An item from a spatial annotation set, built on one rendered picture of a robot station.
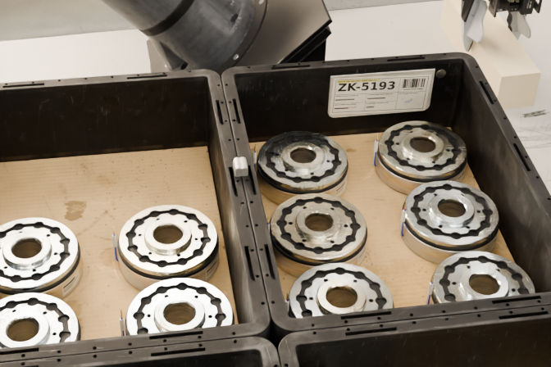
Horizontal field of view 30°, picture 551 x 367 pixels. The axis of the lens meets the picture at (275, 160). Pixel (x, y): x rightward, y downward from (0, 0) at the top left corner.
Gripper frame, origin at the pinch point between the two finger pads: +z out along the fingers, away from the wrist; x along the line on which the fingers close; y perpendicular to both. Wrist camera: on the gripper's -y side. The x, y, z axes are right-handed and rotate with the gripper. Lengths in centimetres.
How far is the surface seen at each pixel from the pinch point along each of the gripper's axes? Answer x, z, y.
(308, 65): -36.4, -18.5, 28.4
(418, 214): -29, -12, 48
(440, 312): -34, -19, 67
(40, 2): -70, 75, -150
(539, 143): 0.3, 4.3, 20.7
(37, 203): -69, -9, 35
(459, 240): -26, -12, 53
